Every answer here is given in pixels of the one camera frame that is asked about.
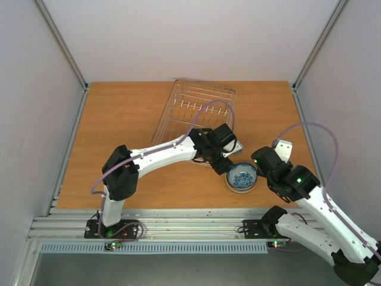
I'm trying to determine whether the blue floral bowl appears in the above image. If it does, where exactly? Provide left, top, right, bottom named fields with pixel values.
left=225, top=162, right=258, bottom=192

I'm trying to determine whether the red patterned bowl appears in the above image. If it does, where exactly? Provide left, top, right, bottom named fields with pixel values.
left=225, top=178, right=257, bottom=192

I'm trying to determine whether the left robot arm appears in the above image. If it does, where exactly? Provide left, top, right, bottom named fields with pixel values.
left=98, top=123, right=243, bottom=237

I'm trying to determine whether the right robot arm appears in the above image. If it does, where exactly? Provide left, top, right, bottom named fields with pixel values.
left=251, top=143, right=380, bottom=285

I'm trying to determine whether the right circuit board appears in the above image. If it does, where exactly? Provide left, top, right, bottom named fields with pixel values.
left=267, top=240, right=289, bottom=248

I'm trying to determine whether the circuit board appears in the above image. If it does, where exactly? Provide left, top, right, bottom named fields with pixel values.
left=267, top=240, right=289, bottom=248
left=104, top=242, right=123, bottom=251

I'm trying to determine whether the left circuit board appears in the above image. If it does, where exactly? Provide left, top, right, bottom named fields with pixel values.
left=104, top=242, right=123, bottom=251

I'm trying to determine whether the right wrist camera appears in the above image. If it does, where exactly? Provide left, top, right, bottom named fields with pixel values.
left=273, top=139, right=293, bottom=163

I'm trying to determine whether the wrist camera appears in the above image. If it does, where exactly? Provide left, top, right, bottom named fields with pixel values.
left=221, top=139, right=243, bottom=158
left=273, top=139, right=293, bottom=163

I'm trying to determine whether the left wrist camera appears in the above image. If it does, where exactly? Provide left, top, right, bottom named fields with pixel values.
left=221, top=139, right=243, bottom=158

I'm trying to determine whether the wire dish rack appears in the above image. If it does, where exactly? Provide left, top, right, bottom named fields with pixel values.
left=151, top=78, right=238, bottom=167

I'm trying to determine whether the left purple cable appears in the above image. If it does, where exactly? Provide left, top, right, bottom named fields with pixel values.
left=90, top=100, right=238, bottom=241

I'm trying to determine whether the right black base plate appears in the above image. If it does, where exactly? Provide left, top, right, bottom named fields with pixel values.
left=242, top=219, right=288, bottom=240

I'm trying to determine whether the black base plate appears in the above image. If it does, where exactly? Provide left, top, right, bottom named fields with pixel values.
left=242, top=219, right=288, bottom=240
left=84, top=219, right=139, bottom=240

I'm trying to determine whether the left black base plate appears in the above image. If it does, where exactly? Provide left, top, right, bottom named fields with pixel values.
left=84, top=219, right=139, bottom=240

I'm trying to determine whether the blue slotted cable duct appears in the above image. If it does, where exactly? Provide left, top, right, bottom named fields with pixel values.
left=40, top=242, right=268, bottom=255

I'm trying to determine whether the aluminium rail frame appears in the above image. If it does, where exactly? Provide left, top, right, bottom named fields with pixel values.
left=11, top=0, right=381, bottom=286

